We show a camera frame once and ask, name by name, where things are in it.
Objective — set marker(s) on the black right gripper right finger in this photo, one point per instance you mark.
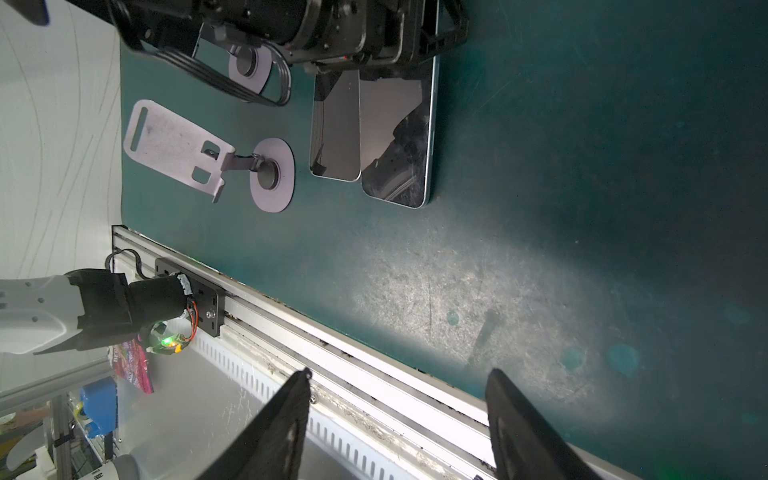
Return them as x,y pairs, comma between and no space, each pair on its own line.
524,444

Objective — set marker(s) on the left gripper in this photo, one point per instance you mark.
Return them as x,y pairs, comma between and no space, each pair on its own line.
340,33

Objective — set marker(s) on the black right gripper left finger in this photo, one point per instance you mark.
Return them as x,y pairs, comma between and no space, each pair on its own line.
271,446

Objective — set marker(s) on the phone with dark frame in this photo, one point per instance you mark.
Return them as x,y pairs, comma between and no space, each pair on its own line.
397,133

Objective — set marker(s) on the phone with light green frame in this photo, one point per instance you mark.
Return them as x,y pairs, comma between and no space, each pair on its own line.
335,142

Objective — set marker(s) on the purple round stand middle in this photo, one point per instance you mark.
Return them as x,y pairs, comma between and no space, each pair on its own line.
250,67

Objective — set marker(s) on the purple round stand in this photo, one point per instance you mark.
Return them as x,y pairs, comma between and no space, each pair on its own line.
250,67
175,147

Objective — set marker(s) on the purple round stand front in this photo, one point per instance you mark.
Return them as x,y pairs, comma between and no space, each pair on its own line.
175,147

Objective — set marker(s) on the pink patterned bag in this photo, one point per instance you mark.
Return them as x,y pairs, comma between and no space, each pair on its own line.
129,361

